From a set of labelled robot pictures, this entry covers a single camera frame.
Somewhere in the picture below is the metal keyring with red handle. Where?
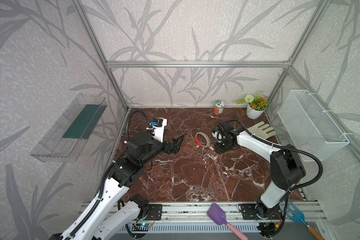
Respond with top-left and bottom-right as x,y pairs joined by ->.
195,132 -> 211,148

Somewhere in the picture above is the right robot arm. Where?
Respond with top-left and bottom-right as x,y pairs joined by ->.
212,121 -> 306,219

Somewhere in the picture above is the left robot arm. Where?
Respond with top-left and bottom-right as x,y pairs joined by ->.
50,133 -> 185,240

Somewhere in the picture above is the cream work glove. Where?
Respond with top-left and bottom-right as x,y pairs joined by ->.
248,121 -> 277,140

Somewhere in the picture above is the white pot with flowers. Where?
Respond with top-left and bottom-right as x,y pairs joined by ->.
236,92 -> 270,120

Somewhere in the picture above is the purple pink toy shovel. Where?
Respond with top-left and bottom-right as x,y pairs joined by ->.
207,203 -> 248,240

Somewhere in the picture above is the blue toy garden fork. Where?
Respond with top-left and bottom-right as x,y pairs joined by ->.
286,202 -> 325,240

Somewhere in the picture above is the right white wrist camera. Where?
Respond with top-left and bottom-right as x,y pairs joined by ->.
212,128 -> 225,143

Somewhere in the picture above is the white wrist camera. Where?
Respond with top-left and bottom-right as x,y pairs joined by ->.
147,118 -> 168,143
212,128 -> 225,143

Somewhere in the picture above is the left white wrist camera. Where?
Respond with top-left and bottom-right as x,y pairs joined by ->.
147,118 -> 168,143

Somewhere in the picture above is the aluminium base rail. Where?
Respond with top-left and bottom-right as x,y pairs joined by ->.
80,201 -> 328,224

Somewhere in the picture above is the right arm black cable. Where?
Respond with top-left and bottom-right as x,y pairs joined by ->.
216,119 -> 324,238

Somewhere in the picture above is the white wire mesh basket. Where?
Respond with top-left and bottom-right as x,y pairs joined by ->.
278,90 -> 350,161

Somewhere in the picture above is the clear plastic wall shelf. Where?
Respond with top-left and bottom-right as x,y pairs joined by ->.
30,93 -> 108,163

